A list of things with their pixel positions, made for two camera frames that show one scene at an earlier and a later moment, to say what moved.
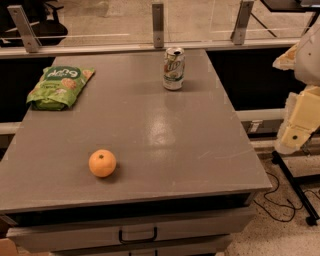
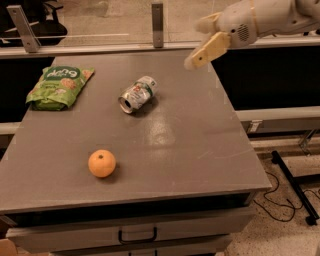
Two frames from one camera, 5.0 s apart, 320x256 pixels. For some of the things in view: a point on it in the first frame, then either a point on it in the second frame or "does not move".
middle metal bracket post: [158, 25] does not move
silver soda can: [174, 68] to [137, 94]
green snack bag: [58, 87] does not move
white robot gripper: [308, 59] to [237, 24]
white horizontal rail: [141, 49] does not move
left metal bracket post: [28, 37] does not move
